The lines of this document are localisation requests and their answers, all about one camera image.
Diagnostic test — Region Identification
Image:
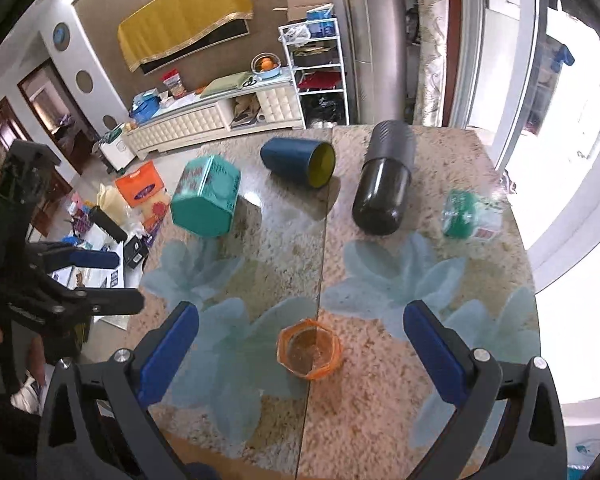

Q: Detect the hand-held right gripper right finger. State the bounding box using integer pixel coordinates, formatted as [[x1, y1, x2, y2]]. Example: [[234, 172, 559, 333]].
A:
[[402, 300, 567, 480]]

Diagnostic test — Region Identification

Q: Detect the red lid snack jar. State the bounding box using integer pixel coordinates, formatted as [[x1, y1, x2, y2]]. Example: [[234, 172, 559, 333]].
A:
[[161, 70, 187, 99]]

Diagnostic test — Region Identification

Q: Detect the black small box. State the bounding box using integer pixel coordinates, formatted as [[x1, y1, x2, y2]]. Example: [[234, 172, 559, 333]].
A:
[[123, 236, 149, 270]]

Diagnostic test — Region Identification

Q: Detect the green labelled bottle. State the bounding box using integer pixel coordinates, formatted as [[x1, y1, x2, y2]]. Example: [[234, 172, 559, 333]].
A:
[[441, 189, 503, 241]]

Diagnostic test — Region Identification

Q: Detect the black cylinder flask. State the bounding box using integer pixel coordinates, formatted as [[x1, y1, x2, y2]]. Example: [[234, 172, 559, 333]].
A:
[[89, 205, 129, 242]]

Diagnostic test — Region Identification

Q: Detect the blue plastic basket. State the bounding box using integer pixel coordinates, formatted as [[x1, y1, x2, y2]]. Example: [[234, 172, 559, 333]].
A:
[[130, 89, 161, 127]]

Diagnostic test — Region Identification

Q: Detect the brown wooden door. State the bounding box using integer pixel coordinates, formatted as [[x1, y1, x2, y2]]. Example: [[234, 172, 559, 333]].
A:
[[0, 97, 73, 241]]

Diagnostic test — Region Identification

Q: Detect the green cushion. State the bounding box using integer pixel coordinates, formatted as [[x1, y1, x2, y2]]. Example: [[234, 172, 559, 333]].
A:
[[200, 72, 257, 98]]

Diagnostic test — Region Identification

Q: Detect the cardboard box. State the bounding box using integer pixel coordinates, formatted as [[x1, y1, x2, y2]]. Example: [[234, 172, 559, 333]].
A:
[[272, 0, 335, 25]]

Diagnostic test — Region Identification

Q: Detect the grey round pillar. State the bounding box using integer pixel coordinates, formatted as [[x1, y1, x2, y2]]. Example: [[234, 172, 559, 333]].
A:
[[347, 0, 421, 123]]

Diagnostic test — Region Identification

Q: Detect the white tufted tv cabinet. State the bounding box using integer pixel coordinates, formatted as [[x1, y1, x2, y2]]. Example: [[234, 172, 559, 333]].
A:
[[121, 80, 306, 162]]

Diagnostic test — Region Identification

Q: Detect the white plastic bag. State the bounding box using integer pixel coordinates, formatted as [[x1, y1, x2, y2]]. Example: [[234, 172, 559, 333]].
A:
[[283, 24, 312, 46]]

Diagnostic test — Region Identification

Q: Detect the black thermos bottle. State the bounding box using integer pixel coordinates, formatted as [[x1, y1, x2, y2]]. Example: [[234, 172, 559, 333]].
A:
[[351, 120, 415, 236]]

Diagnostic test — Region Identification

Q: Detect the bowl of oranges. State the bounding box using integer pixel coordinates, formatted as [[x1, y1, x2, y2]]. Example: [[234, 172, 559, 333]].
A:
[[250, 52, 282, 80]]

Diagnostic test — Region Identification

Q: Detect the black television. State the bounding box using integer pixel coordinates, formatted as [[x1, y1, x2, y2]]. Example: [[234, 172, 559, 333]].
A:
[[144, 19, 252, 76]]

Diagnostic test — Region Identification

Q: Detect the teal hexagonal tin box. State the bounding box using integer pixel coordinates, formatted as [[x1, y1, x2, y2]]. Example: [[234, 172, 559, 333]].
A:
[[170, 155, 242, 239]]

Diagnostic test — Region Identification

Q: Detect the yellow fringed cloth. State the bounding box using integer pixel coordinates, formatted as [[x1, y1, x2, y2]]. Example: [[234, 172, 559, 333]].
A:
[[117, 0, 254, 73]]

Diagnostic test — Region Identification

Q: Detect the white floor appliance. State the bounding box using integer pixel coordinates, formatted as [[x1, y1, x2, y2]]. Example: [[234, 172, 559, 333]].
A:
[[94, 125, 137, 175]]

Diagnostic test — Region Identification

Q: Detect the orange glass cup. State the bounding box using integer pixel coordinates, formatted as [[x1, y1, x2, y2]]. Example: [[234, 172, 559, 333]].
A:
[[276, 319, 343, 382]]

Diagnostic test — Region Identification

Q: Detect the yellow plastic bag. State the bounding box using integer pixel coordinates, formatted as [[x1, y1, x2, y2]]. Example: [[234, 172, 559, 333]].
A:
[[96, 182, 131, 226]]

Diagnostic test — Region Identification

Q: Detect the blue cup yellow inside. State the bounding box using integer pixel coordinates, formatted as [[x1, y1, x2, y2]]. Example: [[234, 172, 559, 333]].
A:
[[259, 137, 338, 190]]

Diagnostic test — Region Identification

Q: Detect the patterned curtain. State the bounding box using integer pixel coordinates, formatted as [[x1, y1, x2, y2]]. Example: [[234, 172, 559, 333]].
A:
[[414, 0, 455, 127]]

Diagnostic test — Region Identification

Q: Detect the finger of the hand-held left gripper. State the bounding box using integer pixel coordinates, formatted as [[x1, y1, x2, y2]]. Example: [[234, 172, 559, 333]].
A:
[[55, 286, 146, 317], [42, 242, 121, 272]]

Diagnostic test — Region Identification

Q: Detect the white metal shelf rack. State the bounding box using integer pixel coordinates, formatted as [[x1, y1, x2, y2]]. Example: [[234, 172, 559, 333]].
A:
[[278, 17, 351, 130]]

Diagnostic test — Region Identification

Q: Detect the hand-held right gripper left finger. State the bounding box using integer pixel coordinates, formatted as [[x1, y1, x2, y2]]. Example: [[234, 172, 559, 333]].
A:
[[36, 301, 201, 480]]

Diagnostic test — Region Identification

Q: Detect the orange shopping bag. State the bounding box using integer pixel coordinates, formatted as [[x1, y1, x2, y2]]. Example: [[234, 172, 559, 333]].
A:
[[114, 160, 167, 208]]

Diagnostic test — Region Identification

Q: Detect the blue packet box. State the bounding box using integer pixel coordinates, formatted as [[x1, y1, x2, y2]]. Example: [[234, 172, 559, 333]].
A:
[[306, 4, 339, 39]]

